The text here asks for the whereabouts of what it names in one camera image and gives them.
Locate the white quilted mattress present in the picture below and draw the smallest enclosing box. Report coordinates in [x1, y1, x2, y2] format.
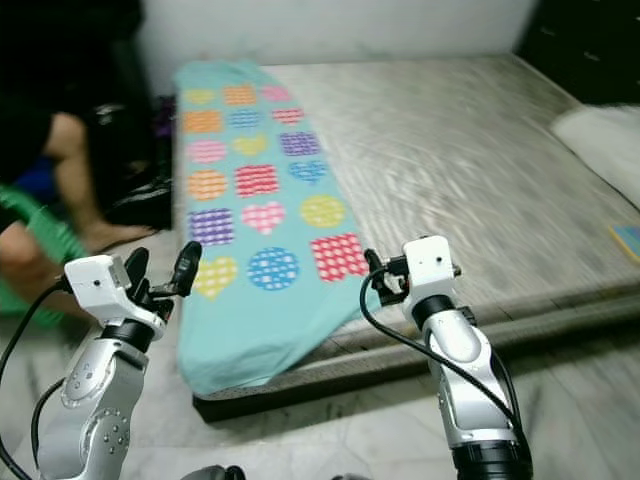
[194, 52, 640, 424]

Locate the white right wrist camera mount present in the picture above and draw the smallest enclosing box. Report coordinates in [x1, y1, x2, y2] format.
[401, 235, 456, 300]

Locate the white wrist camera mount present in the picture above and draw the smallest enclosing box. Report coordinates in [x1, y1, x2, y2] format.
[63, 254, 132, 323]
[401, 235, 456, 300]

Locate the teal blanket with colourful hearts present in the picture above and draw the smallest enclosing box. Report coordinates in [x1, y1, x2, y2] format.
[171, 57, 382, 398]

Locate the black luggage bag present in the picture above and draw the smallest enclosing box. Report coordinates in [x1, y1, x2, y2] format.
[0, 0, 177, 230]

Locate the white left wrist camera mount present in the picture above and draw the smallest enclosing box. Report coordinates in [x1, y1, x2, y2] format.
[63, 254, 132, 323]

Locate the green plastic stool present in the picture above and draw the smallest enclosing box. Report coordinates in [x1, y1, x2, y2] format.
[0, 184, 92, 332]

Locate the colourful children's book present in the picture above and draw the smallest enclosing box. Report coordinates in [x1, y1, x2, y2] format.
[609, 223, 640, 264]

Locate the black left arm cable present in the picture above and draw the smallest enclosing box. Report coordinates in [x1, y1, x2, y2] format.
[30, 376, 68, 473]

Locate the adult in blue shirt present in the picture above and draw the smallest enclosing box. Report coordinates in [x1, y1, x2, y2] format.
[0, 110, 152, 322]

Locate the black tufted headboard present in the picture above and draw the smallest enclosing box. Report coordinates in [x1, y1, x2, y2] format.
[514, 0, 640, 107]

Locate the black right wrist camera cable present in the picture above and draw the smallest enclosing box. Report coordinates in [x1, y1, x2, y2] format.
[359, 276, 527, 443]

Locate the black robot left foot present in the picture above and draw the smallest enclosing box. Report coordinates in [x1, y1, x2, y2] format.
[186, 465, 247, 480]

